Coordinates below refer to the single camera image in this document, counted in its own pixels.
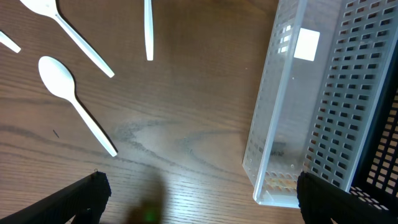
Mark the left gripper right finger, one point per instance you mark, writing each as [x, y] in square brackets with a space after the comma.
[323, 203]

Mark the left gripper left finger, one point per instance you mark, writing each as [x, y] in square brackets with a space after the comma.
[81, 202]

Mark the dark green plastic basket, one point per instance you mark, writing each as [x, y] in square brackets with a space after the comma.
[375, 181]

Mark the white spoon near left gripper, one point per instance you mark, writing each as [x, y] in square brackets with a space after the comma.
[60, 82]

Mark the clear plastic basket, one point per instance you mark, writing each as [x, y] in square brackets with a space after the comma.
[323, 75]

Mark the white spoon far left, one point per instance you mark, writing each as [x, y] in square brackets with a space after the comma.
[4, 39]

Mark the white spoon upright left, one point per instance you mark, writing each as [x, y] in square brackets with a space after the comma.
[148, 30]

